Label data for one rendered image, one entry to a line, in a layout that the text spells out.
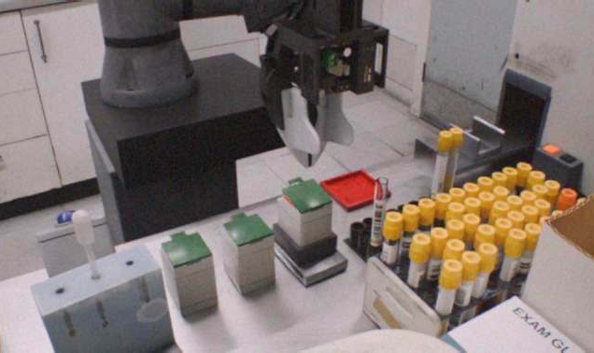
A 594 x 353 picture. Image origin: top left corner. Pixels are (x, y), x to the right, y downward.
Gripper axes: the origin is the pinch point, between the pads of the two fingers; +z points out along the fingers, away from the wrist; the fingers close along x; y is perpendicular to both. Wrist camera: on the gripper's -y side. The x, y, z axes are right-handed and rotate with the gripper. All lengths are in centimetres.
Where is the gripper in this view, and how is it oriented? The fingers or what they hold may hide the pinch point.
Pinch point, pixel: (304, 151)
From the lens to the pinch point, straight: 54.3
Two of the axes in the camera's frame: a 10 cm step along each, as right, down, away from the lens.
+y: 5.2, 4.5, -7.3
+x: 8.5, -2.7, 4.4
